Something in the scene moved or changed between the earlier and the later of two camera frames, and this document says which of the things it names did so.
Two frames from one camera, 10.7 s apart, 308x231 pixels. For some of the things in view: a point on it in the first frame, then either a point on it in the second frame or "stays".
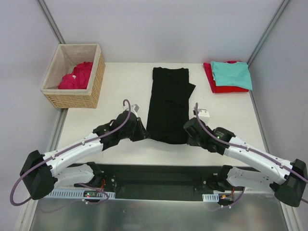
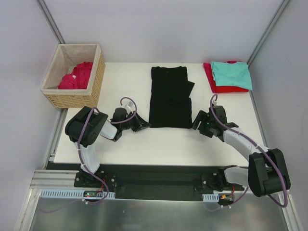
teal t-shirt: [234, 74] stays
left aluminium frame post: [51, 21] stays
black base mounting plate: [161, 182] stays
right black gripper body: [192, 130] to [203, 124]
